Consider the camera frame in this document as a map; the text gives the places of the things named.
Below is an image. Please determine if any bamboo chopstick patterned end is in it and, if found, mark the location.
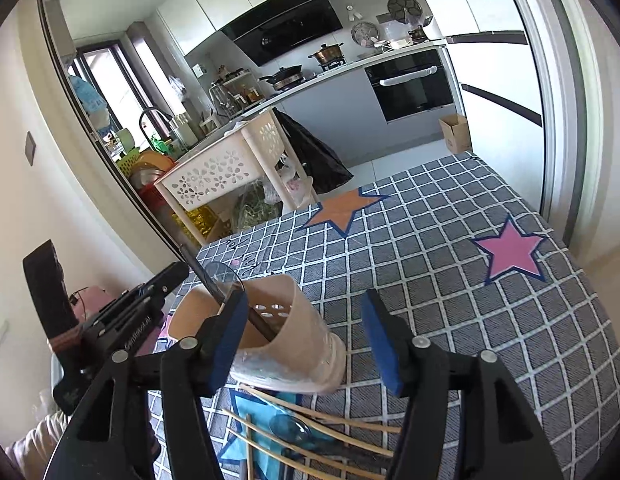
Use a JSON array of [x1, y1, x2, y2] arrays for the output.
[[224, 428, 386, 480]]

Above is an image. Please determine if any black kitchen faucet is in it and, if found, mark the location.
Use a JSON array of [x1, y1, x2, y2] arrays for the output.
[[139, 106, 173, 141]]

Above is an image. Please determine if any pink plastic stool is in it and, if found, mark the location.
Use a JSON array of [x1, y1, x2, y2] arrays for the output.
[[69, 286, 115, 323]]

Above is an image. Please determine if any grey checkered tablecloth with stars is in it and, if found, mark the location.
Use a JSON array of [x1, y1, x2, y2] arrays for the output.
[[197, 154, 620, 479]]

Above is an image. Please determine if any beige plastic utensil holder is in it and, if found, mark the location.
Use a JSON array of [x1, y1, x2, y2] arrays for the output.
[[168, 264, 346, 394]]

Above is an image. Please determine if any beige perforated storage cart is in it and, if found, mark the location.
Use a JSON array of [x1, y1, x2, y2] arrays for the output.
[[155, 107, 317, 247]]

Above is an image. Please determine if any black garbage bag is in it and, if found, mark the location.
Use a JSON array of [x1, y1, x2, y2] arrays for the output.
[[273, 107, 353, 194]]

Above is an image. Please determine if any cardboard box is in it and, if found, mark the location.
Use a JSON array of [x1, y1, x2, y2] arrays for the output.
[[439, 114, 471, 154]]

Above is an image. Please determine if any black built-in oven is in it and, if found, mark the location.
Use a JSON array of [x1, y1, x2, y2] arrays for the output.
[[365, 49, 455, 122]]

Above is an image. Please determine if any black wok on stove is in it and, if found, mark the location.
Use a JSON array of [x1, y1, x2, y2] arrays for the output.
[[260, 65, 303, 91]]

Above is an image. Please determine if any copper cooking pot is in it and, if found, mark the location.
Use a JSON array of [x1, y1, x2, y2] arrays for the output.
[[309, 44, 345, 70]]

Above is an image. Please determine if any black range hood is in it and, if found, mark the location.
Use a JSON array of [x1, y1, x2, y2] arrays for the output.
[[221, 0, 342, 66]]

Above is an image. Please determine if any white refrigerator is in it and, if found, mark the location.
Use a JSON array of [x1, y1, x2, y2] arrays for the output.
[[426, 0, 545, 210]]

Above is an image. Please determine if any grey wall switch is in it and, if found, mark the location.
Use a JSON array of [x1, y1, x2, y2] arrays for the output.
[[24, 131, 37, 167]]

